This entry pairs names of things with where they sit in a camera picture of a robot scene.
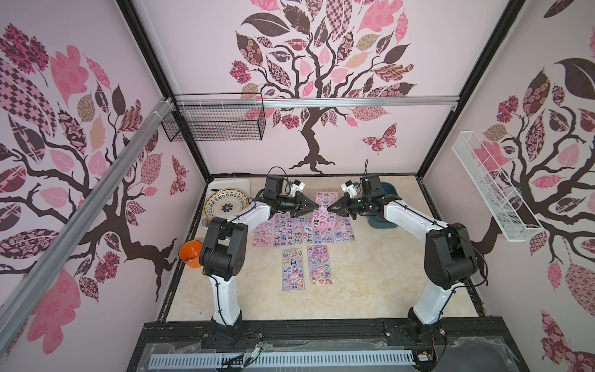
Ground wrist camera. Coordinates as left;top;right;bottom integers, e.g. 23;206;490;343
289;180;305;197
341;181;359;198

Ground aluminium rail back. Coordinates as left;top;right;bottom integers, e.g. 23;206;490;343
176;95;460;109

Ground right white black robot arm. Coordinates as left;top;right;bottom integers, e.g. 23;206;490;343
328;175;478;328

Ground patterned ceramic plate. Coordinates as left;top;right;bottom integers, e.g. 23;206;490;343
203;188;248;220

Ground orange cup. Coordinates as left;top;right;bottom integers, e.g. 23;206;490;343
178;240;202;269

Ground white wire shelf basket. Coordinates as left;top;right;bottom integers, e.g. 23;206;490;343
452;131;545;243

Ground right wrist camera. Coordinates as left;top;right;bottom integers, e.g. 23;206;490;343
341;181;359;198

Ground black wire basket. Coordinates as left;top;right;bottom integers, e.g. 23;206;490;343
161;93;267;143

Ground aluminium rail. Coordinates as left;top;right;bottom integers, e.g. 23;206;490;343
176;95;460;109
1;98;174;353

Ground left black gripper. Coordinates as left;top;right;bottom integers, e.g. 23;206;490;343
274;191;317;218

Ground white slotted cable duct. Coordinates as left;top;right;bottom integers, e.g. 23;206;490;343
147;350;415;371

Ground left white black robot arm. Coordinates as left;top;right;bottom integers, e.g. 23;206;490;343
199;176;319;330

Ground character sticker sheet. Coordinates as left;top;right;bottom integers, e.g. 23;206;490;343
274;213;294;246
312;192;338;228
292;214;314;245
333;216;355;243

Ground pink sticker sheet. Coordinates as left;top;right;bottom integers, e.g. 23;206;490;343
252;219;274;247

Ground teal plastic storage box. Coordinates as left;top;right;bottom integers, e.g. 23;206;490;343
367;181;401;229

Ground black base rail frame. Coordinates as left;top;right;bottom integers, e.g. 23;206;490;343
128;317;528;371

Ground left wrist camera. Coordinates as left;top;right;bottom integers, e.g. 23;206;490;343
289;180;305;197

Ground aluminium rail left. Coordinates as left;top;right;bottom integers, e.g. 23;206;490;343
1;98;174;353

